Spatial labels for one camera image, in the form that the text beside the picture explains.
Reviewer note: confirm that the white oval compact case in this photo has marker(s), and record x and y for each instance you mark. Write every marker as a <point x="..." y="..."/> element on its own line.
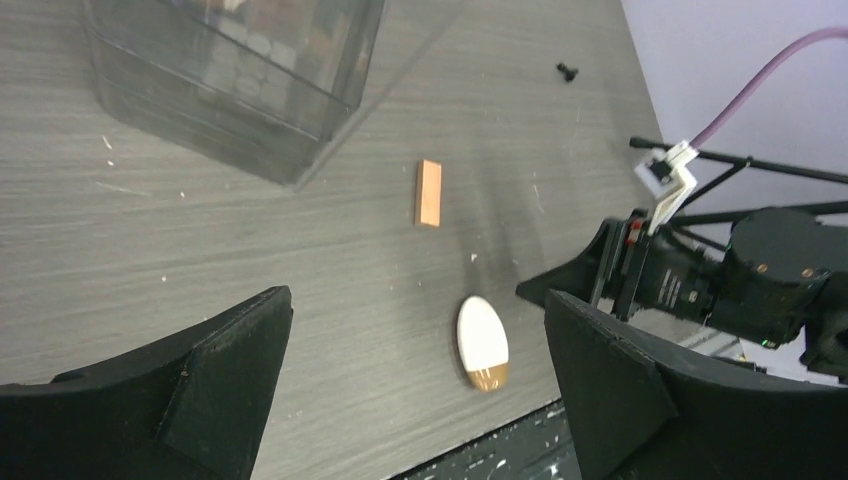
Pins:
<point x="482" y="344"/>

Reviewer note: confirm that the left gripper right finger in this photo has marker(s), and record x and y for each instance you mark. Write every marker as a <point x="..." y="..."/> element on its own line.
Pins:
<point x="641" y="407"/>

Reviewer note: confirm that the grey square sample palette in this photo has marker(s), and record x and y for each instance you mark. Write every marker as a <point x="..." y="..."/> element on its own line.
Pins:
<point x="250" y="65"/>

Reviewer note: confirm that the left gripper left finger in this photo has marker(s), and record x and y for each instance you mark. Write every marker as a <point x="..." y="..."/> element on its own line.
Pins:
<point x="192" y="405"/>

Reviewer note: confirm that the peach concealer stick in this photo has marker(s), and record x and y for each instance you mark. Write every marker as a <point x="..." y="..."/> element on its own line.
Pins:
<point x="428" y="193"/>

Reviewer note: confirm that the black tripod stand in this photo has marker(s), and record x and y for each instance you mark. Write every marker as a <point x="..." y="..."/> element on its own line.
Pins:
<point x="758" y="188"/>

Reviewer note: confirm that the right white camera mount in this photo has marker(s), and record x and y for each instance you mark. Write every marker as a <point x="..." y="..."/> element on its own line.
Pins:
<point x="666" y="175"/>

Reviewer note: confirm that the small black puff stand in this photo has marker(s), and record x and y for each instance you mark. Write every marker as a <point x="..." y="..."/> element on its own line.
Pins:
<point x="568" y="73"/>

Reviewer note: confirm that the clear acrylic drawer organizer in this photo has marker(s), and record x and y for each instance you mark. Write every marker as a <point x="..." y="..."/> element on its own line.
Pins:
<point x="149" y="59"/>

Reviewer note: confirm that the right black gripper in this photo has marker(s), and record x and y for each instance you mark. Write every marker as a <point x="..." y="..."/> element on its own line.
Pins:
<point x="782" y="274"/>

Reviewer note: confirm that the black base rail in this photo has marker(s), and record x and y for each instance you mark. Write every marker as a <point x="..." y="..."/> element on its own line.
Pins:
<point x="537" y="445"/>

